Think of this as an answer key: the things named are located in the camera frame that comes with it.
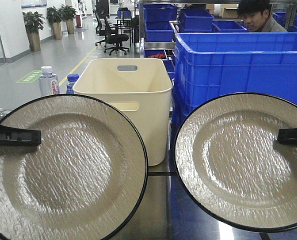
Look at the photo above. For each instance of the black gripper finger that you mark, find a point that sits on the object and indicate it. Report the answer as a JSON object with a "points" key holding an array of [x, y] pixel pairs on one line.
{"points": [[14, 137], [287, 136]]}

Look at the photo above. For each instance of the cream plate black rim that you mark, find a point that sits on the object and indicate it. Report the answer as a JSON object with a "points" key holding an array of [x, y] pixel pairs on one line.
{"points": [[230, 162], [84, 181]]}

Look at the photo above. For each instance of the blue crate on shelf middle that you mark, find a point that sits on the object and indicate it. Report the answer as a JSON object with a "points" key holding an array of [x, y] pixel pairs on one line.
{"points": [[195, 21]]}

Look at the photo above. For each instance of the blue crate on shelf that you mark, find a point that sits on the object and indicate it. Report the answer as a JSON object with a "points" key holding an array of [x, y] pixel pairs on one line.
{"points": [[156, 22], [195, 21]]}

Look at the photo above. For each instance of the blue crate on shelf left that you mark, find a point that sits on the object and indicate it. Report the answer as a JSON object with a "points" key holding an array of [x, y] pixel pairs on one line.
{"points": [[156, 22]]}

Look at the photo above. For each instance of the clear water bottle white cap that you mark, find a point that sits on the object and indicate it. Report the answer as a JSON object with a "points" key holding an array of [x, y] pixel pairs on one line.
{"points": [[48, 82]]}

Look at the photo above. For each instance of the milk bottle blue cap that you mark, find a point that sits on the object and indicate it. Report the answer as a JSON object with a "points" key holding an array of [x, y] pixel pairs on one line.
{"points": [[71, 80]]}

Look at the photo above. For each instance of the large blue crate top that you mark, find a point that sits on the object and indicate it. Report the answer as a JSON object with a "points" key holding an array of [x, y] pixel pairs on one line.
{"points": [[208, 65]]}

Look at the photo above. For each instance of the large blue crate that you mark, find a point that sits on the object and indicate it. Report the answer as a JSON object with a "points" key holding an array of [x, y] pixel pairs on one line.
{"points": [[178, 115], [208, 65]]}

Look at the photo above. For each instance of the potted plant gold pot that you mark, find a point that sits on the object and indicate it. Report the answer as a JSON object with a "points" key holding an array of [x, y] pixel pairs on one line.
{"points": [[33, 21], [68, 13], [54, 18]]}

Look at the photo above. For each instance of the large blue crate bottom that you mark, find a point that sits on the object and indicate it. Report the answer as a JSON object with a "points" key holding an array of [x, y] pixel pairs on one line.
{"points": [[178, 115]]}

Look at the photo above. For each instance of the person in grey jacket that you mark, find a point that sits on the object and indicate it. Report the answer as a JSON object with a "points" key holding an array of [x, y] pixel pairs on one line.
{"points": [[257, 17]]}

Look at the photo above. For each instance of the cream plastic bin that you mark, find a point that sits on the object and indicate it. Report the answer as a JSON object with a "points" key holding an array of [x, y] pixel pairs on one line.
{"points": [[138, 87]]}

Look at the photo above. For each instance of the black office chair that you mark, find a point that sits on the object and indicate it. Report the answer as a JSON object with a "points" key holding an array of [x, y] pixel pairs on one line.
{"points": [[114, 38]]}

